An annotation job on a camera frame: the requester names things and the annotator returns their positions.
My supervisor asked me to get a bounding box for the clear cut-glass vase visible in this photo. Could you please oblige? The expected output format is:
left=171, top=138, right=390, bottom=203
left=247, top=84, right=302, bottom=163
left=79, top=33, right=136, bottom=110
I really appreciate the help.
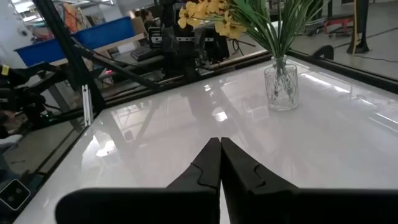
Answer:
left=264, top=55, right=300, bottom=111

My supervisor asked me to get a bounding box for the yellow flower bunch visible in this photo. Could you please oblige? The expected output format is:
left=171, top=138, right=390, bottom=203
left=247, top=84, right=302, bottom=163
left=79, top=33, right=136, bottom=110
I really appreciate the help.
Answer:
left=214, top=0, right=330, bottom=63
left=177, top=0, right=290, bottom=60

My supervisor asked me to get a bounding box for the black frame post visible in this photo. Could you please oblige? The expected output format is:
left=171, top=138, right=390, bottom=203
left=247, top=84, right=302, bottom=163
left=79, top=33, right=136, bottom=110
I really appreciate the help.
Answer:
left=32, top=0, right=108, bottom=114

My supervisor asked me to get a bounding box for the black floor post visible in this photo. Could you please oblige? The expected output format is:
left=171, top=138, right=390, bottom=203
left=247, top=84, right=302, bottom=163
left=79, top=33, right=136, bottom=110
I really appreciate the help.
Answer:
left=346, top=0, right=371, bottom=54

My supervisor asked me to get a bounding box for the red cart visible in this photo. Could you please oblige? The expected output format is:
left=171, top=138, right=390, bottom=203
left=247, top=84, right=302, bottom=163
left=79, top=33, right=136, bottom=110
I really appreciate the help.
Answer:
left=323, top=14, right=355, bottom=38

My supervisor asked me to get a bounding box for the silver aluminium bracket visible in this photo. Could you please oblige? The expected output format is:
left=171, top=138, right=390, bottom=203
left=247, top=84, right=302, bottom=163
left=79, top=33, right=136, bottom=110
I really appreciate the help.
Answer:
left=81, top=83, right=95, bottom=128

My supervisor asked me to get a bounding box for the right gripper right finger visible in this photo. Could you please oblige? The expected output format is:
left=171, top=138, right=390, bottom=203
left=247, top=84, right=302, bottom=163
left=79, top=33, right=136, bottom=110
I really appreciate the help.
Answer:
left=220, top=137, right=398, bottom=224

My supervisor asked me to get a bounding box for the black diagonal frame brace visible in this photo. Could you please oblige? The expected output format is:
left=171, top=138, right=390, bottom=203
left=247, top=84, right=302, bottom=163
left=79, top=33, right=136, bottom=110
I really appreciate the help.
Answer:
left=73, top=43, right=162, bottom=91

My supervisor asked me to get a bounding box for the black square camera device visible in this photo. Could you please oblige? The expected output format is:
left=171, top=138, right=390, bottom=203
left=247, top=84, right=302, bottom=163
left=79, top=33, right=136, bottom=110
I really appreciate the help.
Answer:
left=0, top=179, right=31, bottom=212

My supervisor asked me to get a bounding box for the black curved bracket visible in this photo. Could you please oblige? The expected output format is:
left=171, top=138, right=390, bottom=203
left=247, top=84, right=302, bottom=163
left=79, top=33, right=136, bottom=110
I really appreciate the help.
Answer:
left=312, top=45, right=335, bottom=60

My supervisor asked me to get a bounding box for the black keyboard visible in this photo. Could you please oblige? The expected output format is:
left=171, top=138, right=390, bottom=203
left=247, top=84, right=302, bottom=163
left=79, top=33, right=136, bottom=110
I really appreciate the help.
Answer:
left=129, top=45, right=162, bottom=62

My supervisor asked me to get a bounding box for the person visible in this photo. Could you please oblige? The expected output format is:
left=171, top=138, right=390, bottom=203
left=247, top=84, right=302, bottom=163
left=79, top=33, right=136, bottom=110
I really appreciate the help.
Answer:
left=139, top=8, right=158, bottom=32

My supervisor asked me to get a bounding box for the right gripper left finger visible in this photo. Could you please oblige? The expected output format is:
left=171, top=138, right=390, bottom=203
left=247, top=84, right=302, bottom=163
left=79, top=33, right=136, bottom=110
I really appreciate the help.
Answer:
left=55, top=137, right=222, bottom=224

